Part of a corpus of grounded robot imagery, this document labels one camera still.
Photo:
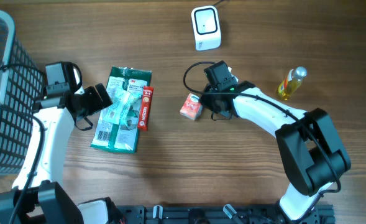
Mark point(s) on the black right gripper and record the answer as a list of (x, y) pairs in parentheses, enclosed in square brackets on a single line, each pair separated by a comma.
[(209, 103)]

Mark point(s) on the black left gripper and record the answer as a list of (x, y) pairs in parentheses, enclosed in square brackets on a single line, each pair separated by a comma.
[(98, 104)]

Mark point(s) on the pale green snack packet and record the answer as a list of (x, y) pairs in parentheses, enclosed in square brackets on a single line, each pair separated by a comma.
[(121, 104)]

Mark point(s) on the red white tissue pack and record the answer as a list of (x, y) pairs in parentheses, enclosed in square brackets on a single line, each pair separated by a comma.
[(191, 108)]

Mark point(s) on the green 3M gloves package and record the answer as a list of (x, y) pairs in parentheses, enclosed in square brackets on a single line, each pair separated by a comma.
[(122, 138)]

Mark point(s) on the red Nescafe coffee stick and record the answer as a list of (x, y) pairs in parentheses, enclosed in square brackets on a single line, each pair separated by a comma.
[(145, 108)]

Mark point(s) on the yellow oil bottle silver cap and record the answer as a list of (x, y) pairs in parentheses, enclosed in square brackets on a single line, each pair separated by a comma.
[(291, 82)]

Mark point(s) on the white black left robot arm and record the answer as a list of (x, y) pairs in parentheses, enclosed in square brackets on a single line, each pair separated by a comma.
[(37, 195)]

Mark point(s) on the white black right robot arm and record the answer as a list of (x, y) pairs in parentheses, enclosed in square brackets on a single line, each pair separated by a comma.
[(312, 153)]

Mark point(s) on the white barcode scanner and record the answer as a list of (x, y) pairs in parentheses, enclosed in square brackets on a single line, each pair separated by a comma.
[(206, 28)]

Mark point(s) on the grey plastic shopping basket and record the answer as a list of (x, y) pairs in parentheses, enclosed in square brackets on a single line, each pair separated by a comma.
[(20, 83)]

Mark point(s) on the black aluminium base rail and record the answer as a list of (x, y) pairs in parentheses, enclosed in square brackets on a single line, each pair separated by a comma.
[(251, 214)]

